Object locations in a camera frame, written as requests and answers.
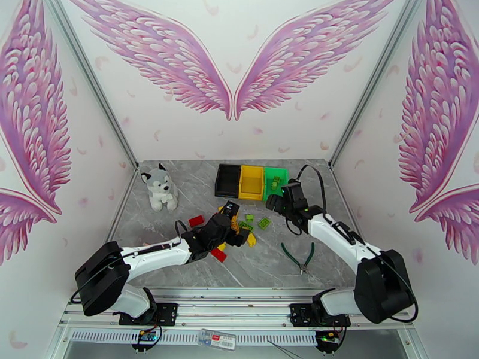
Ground aluminium mounting rail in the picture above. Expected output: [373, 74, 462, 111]
[57, 288, 416, 331]

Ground white slotted cable duct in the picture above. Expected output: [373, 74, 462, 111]
[70, 330, 319, 346]

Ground black plastic bin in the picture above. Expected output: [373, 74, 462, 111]
[214, 163, 242, 199]

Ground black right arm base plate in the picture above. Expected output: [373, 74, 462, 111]
[290, 302, 351, 328]

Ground green handled pliers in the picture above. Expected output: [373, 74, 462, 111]
[281, 242, 316, 276]

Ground grey white husky plush toy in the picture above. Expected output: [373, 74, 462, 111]
[140, 162, 180, 212]

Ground green plastic bin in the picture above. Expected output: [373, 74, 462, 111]
[263, 166, 290, 202]

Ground yellow plastic bin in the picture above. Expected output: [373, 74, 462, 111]
[238, 165, 266, 202]

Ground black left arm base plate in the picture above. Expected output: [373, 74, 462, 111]
[119, 302, 178, 327]

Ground white red label card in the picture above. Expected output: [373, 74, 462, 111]
[197, 328, 237, 351]

